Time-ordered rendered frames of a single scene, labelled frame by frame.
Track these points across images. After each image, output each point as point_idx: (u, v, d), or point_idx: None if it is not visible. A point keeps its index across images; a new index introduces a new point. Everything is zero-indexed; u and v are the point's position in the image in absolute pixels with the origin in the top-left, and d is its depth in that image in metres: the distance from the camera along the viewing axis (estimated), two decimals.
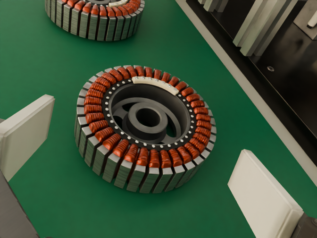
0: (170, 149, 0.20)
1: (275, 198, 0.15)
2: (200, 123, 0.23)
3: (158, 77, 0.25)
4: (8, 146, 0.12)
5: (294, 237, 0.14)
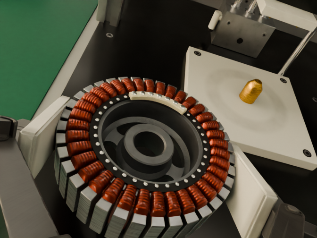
0: (178, 191, 0.15)
1: (253, 185, 0.15)
2: (215, 151, 0.18)
3: (161, 92, 0.20)
4: (37, 145, 0.13)
5: (268, 222, 0.14)
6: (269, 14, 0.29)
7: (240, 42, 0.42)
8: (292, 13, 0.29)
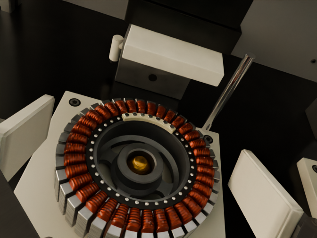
0: (166, 208, 0.17)
1: (275, 198, 0.15)
2: (201, 169, 0.19)
3: (152, 112, 0.22)
4: (8, 146, 0.12)
5: (294, 237, 0.14)
6: (137, 59, 0.16)
7: (154, 79, 0.30)
8: (176, 58, 0.16)
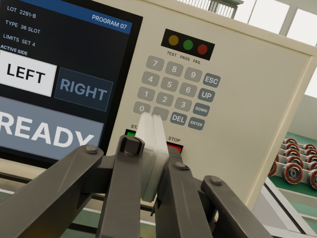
0: None
1: (153, 148, 0.16)
2: None
3: None
4: (151, 159, 0.15)
5: (161, 179, 0.15)
6: None
7: None
8: None
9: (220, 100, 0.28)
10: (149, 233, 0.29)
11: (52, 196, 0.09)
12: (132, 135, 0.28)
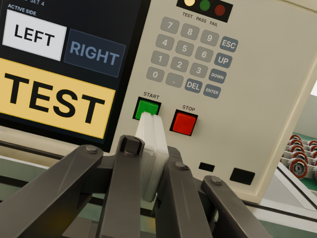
0: None
1: (153, 148, 0.16)
2: None
3: None
4: (151, 159, 0.15)
5: (161, 179, 0.15)
6: None
7: None
8: None
9: (237, 66, 0.27)
10: None
11: (52, 196, 0.09)
12: (145, 102, 0.27)
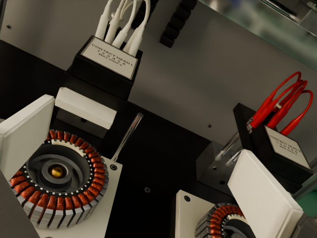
0: (65, 197, 0.28)
1: (275, 198, 0.15)
2: (95, 180, 0.31)
3: (72, 141, 0.33)
4: (8, 146, 0.12)
5: (294, 237, 0.14)
6: (62, 107, 0.29)
7: (84, 121, 0.42)
8: (85, 110, 0.29)
9: None
10: None
11: None
12: None
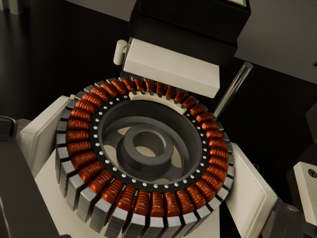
0: (177, 191, 0.15)
1: (252, 185, 0.15)
2: (214, 152, 0.18)
3: (161, 92, 0.20)
4: (38, 144, 0.13)
5: (268, 222, 0.14)
6: (137, 72, 0.18)
7: None
8: (174, 72, 0.17)
9: None
10: None
11: None
12: None
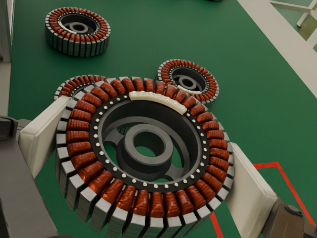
0: (177, 191, 0.15)
1: (252, 185, 0.15)
2: (214, 152, 0.18)
3: (161, 92, 0.20)
4: (37, 145, 0.13)
5: (268, 222, 0.14)
6: None
7: None
8: None
9: None
10: None
11: None
12: None
